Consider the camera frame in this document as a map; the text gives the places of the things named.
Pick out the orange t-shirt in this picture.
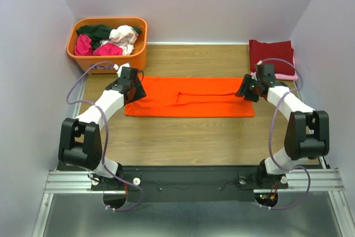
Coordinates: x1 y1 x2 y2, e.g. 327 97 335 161
125 76 255 118

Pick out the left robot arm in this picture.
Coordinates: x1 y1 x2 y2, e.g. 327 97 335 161
58 63 146 189

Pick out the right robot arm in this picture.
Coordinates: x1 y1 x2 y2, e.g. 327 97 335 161
236 59 329 188

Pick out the folded pink t-shirt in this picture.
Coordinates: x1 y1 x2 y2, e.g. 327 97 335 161
250 57 299 81

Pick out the orange plastic laundry basket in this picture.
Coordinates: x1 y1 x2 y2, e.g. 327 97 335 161
66 17 148 75

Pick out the folded dark red t-shirt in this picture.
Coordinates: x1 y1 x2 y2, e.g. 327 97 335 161
248 39 296 76

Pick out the pale pink garment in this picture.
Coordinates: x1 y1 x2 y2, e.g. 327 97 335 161
100 25 142 56

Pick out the magenta garment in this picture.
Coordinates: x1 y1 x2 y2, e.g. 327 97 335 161
74 34 123 56

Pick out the dark green garment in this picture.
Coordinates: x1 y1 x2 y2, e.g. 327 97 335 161
76 24 143 51

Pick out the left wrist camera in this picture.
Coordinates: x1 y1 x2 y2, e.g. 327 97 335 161
113 63 130 72

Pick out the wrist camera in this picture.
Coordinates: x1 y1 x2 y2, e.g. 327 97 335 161
255 60 264 76
113 63 130 72

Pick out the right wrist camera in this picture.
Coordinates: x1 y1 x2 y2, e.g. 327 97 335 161
255 60 264 76

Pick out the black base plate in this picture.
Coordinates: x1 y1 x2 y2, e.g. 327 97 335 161
89 165 288 204

